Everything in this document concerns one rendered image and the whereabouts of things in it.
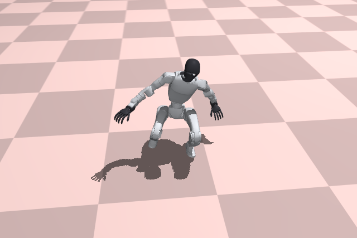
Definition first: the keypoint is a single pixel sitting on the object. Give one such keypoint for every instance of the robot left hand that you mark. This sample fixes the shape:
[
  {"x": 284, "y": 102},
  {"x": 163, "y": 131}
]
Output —
[{"x": 215, "y": 109}]

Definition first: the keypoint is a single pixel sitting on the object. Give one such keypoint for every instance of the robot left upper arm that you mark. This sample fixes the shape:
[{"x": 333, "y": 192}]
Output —
[{"x": 203, "y": 85}]

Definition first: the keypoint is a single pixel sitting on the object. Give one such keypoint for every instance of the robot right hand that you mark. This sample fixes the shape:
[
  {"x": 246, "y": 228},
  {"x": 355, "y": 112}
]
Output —
[{"x": 123, "y": 113}]

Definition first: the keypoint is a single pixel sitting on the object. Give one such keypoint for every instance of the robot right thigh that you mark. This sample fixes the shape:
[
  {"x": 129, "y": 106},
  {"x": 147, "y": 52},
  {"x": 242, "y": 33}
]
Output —
[{"x": 161, "y": 117}]

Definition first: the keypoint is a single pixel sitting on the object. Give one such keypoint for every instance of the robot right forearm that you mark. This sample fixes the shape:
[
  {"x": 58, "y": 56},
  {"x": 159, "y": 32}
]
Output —
[{"x": 137, "y": 99}]

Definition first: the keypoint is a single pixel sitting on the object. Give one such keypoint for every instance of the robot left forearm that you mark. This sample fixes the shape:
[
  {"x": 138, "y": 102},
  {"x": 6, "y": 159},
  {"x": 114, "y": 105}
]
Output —
[{"x": 213, "y": 97}]

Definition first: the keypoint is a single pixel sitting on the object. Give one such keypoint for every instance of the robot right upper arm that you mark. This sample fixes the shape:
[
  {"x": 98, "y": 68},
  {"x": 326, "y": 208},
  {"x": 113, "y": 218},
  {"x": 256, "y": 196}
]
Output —
[{"x": 166, "y": 77}]

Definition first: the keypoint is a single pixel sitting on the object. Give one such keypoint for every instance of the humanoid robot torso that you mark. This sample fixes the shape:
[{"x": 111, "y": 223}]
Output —
[{"x": 179, "y": 92}]

